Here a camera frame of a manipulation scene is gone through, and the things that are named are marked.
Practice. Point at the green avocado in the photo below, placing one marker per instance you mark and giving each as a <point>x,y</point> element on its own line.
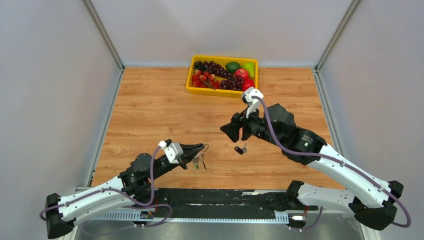
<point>232,66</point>

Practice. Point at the red apple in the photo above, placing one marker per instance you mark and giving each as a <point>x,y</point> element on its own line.
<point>242,73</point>

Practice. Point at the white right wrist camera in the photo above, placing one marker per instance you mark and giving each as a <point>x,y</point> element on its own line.
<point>251,97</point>

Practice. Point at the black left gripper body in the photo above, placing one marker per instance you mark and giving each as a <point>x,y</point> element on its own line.
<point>185,159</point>

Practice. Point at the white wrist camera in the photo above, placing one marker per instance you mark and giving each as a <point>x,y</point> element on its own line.
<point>251,97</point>
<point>173,151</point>

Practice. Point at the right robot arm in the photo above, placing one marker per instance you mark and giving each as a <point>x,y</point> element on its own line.
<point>370,200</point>

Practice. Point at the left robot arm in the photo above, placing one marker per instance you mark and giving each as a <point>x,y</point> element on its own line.
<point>133,188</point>

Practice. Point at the yellow fruit tray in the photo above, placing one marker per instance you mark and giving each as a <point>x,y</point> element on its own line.
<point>222,61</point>

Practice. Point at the large silver keyring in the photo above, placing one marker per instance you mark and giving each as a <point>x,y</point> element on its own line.
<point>200,158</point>

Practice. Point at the dark grape bunch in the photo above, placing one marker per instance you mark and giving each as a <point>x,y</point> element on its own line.
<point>227,80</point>

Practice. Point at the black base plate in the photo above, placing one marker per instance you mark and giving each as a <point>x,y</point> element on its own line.
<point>223,203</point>

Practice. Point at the green pear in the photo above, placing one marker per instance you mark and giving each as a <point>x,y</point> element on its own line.
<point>250,67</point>

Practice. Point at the red strawberries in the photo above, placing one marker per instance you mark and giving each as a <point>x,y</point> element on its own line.
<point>200,79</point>

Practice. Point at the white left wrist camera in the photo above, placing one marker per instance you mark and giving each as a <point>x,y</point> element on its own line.
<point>173,151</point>

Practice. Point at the red tomato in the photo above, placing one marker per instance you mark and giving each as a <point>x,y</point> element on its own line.
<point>248,83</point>

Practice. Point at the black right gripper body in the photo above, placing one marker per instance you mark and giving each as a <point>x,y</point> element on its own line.
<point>252,126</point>

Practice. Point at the black key tag with key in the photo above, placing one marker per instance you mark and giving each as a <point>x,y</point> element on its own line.
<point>241,150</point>

